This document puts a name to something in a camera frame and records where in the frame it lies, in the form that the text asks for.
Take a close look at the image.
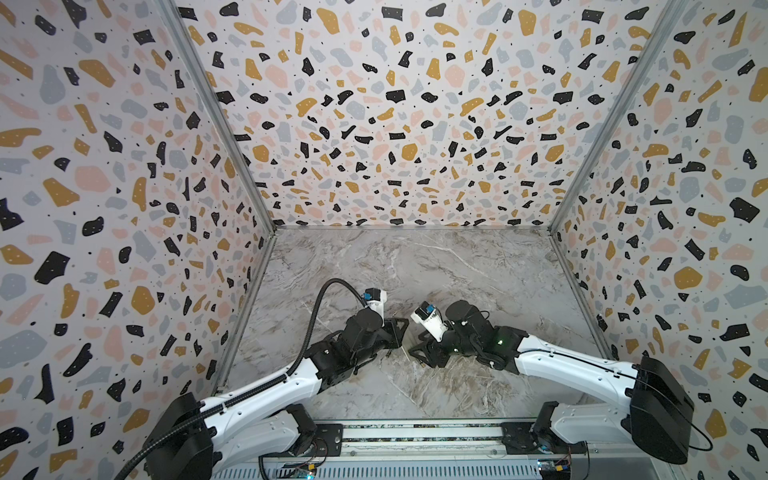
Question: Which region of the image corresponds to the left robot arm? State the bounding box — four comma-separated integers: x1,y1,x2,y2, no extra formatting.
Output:
116,278,409,479

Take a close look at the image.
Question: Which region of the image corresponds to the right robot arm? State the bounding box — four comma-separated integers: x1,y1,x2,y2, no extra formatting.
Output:
409,300,714,465

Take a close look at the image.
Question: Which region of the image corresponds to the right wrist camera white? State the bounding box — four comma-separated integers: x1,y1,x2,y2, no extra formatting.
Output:
410,301,448,342

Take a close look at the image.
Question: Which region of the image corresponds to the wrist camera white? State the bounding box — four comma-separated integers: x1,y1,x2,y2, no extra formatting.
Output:
410,301,448,342
363,288,387,319

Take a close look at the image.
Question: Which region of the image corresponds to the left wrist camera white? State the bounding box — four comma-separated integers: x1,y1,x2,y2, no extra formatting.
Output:
363,288,387,319

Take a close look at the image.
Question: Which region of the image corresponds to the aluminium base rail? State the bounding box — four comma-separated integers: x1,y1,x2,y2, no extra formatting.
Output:
251,418,679,463

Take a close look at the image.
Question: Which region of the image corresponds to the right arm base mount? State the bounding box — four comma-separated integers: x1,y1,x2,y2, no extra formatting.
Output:
500,401,587,455

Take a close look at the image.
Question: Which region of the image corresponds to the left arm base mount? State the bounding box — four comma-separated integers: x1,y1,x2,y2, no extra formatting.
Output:
288,422,344,459

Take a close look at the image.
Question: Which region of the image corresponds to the perforated cable tray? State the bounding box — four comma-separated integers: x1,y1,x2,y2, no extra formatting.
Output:
215,461,544,480

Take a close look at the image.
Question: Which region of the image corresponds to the left corner aluminium post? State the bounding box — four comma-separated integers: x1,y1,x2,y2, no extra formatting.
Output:
156,0,275,237

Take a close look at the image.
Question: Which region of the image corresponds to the corner aluminium post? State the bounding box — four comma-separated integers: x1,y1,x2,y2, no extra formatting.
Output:
156,0,275,237
548,0,686,237

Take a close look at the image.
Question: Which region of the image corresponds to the right corner aluminium post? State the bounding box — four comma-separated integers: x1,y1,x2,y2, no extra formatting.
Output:
548,0,686,237

